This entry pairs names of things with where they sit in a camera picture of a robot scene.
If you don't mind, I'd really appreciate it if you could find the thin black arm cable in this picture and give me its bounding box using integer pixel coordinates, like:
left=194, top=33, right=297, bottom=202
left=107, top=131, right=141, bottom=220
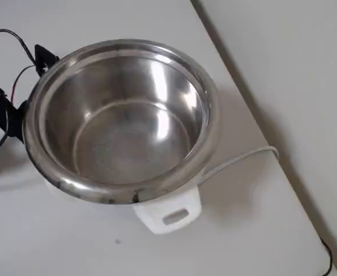
left=0, top=28, right=40, bottom=66

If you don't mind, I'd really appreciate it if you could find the stainless steel inner pot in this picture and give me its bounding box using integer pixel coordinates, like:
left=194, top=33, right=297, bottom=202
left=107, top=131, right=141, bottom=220
left=21, top=39, right=221, bottom=205

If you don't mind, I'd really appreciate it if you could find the white rice cooker body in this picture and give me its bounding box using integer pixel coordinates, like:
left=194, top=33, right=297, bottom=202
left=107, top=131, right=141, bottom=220
left=43, top=172, right=202, bottom=235

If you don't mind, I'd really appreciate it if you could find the red arm wire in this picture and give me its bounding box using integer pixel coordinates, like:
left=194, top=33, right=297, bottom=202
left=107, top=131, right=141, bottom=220
left=11, top=64, right=36, bottom=102

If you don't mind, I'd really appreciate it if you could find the white power cord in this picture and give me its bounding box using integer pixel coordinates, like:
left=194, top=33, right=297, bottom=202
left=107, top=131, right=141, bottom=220
left=200, top=145, right=280, bottom=185

